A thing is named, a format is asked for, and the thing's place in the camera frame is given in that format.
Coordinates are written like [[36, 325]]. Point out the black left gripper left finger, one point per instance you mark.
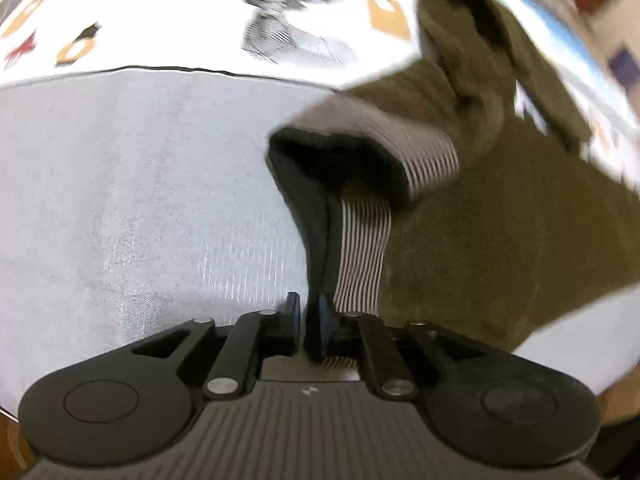
[[224, 362]]

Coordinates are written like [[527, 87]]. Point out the purple box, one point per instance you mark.
[[625, 68]]

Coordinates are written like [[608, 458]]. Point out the light blue white blanket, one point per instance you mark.
[[556, 30]]

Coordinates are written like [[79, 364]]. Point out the olive corduroy pants striped waistband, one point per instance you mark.
[[454, 190]]

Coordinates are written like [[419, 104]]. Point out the grey printed bed sheet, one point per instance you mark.
[[136, 188]]

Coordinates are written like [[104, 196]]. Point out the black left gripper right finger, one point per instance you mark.
[[395, 363]]

